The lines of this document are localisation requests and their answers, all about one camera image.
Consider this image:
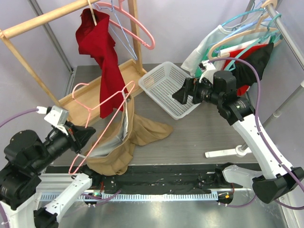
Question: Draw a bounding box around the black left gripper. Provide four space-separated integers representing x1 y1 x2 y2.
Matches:
31 118 96 171

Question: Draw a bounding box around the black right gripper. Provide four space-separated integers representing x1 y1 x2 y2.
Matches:
172 76 223 106

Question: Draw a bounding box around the pink wire hanger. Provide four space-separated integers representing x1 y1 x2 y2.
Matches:
68 80 136 175

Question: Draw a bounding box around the tan cloth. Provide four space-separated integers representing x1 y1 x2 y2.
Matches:
86 97 173 176

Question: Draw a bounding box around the red skirt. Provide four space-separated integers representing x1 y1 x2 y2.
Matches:
76 8 129 119

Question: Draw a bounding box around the beige plastic hanger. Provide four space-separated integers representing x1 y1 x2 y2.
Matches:
87 0 97 26

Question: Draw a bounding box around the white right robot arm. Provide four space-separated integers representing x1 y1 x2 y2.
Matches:
172 71 304 204

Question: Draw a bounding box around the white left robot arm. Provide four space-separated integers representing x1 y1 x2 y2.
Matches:
0 122 101 228

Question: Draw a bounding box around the light blue hanger on rack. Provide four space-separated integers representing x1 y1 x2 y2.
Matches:
247 0 269 23

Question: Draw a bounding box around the teal plastic hanger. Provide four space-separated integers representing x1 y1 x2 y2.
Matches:
217 17 283 58

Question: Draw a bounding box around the thick pink plastic hanger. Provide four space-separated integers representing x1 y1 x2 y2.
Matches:
97 0 155 50

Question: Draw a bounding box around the beige hanger on metal rack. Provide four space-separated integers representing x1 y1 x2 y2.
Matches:
208 0 280 62

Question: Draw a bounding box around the white mesh basket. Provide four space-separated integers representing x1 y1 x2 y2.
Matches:
138 61 199 120

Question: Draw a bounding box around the wooden clothes rack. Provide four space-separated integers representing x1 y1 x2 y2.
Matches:
0 0 149 126

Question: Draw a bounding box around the green garment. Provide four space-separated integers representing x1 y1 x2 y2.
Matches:
200 35 283 64

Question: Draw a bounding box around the red garment on rack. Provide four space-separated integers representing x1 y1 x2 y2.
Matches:
224 44 268 95

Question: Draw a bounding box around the white garment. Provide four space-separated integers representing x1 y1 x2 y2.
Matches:
180 10 271 78

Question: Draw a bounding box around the black garment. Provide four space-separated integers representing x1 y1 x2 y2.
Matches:
232 43 274 89

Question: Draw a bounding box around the metal clothes rack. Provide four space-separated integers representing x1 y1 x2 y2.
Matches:
204 0 304 159

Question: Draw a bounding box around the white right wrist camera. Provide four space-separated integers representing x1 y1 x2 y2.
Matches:
199 60 219 84

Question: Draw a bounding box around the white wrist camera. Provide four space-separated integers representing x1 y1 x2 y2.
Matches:
37 105 69 126
199 60 219 84

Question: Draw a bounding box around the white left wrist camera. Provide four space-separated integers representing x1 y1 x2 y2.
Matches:
37 105 69 126

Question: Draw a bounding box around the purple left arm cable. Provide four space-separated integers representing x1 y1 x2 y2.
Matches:
0 108 122 225

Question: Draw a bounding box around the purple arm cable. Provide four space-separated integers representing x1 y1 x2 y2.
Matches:
208 57 304 210
0 108 122 225

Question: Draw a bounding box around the blue wire hanger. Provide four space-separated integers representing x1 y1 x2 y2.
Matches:
93 0 138 60

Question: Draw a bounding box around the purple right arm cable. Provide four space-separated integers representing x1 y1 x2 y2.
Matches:
208 57 304 210

